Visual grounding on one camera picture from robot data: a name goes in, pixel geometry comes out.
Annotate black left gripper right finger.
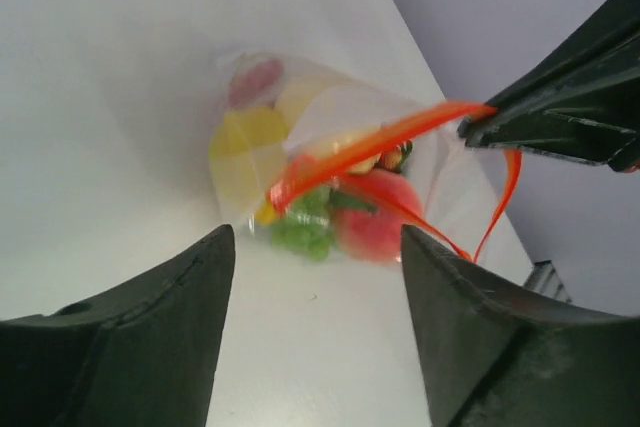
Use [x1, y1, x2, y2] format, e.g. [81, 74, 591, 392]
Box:
[402, 227, 639, 426]

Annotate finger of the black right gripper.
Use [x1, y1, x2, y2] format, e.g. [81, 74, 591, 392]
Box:
[482, 0, 640, 121]
[458, 114, 639, 173]

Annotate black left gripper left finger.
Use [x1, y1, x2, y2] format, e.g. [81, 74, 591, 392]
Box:
[1, 225, 235, 426]

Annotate clear zip top bag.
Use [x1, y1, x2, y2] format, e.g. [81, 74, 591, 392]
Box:
[211, 50, 493, 261]

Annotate red fake strawberries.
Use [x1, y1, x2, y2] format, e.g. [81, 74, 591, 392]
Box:
[376, 140, 413, 174]

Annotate orange fake peach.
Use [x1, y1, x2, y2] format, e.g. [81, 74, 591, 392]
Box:
[330, 169, 423, 263]

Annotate green fake grape bunch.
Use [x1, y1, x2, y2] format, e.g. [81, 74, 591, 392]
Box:
[270, 186, 333, 262]

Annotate yellow fake lemon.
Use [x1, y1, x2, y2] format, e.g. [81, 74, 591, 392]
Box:
[209, 104, 288, 225]

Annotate red fake grape bunch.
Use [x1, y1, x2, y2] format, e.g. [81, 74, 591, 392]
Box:
[228, 58, 284, 108]

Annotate yellow fake pear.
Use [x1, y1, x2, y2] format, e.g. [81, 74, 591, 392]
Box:
[274, 76, 347, 131]

